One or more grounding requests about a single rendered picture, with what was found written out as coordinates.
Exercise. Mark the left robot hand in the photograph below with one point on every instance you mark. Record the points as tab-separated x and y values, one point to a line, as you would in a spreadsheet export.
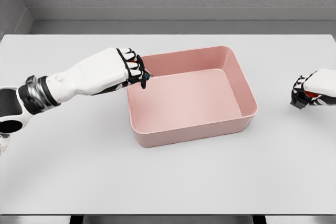
105	69

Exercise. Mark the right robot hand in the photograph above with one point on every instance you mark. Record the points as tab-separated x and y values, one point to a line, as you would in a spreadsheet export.
323	82

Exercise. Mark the small industrial switch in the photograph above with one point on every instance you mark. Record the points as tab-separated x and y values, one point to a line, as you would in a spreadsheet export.
148	76

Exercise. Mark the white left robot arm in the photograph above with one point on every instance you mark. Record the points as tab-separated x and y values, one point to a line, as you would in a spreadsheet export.
39	94

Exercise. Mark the pink rectangular basket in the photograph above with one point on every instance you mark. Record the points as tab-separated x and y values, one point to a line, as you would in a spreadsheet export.
189	98

